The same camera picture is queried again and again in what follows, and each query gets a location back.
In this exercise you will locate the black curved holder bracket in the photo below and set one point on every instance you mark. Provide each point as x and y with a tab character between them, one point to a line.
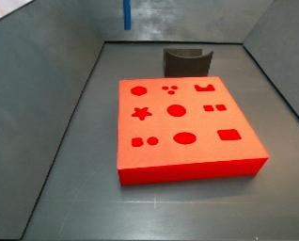
185	62

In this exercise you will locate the blue padded gripper finger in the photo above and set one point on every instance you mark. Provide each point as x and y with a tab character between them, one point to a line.
126	16

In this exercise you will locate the red shape sorter board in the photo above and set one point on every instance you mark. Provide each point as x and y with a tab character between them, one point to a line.
181	131

